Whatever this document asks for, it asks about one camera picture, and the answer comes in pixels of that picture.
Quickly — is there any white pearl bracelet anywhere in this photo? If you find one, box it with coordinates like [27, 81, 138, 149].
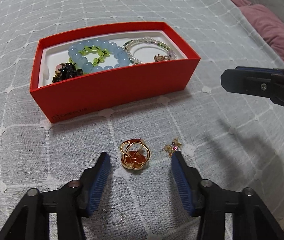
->
[123, 39, 157, 65]

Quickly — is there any thin silver hoop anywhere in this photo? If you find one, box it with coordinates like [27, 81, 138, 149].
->
[101, 208, 124, 225]

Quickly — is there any black hair claw clip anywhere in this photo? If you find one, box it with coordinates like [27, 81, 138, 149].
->
[52, 62, 84, 83]

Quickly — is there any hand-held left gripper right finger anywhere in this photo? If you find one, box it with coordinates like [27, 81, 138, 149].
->
[171, 151, 284, 240]

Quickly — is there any blue bead bracelet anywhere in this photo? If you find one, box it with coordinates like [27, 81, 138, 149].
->
[54, 39, 127, 74]

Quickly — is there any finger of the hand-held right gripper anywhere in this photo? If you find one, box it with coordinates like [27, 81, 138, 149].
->
[221, 69, 274, 95]
[235, 66, 284, 77]

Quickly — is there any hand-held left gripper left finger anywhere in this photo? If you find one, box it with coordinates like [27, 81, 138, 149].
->
[0, 152, 110, 240]

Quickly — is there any green crystal bead bracelet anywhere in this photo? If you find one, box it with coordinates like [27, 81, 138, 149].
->
[127, 37, 177, 60]

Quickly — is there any gold flower earring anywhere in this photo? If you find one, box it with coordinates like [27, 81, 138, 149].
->
[160, 137, 182, 158]

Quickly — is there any pink pillow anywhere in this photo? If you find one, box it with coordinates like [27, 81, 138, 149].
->
[240, 4, 284, 65]

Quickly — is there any red cardboard box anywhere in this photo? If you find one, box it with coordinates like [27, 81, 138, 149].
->
[29, 21, 201, 124]

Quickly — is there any large gold ring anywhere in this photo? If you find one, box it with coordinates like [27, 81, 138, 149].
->
[120, 139, 150, 170]

